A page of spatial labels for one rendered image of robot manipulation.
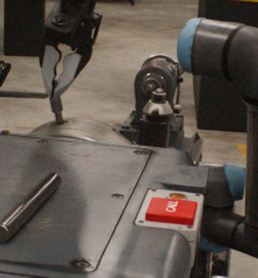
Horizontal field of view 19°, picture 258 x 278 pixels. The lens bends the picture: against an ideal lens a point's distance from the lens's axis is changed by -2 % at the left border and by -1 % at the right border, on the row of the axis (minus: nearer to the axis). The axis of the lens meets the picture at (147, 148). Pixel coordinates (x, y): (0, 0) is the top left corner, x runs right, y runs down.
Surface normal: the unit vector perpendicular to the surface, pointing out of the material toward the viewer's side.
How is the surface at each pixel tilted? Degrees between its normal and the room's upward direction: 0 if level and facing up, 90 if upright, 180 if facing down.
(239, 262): 0
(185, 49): 92
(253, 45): 56
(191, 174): 0
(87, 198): 0
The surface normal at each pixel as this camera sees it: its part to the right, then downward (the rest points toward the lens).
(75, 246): 0.07, -0.96
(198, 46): -0.65, -0.01
